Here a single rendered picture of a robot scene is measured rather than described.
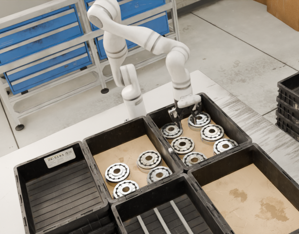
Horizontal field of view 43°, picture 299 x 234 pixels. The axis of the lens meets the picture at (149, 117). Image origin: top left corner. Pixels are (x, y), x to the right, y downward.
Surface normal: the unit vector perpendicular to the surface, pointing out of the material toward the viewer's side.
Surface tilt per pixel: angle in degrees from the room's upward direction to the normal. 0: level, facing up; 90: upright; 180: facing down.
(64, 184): 0
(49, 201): 0
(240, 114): 0
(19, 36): 90
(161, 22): 90
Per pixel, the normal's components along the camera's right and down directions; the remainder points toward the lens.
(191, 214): -0.16, -0.76
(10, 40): 0.47, 0.50
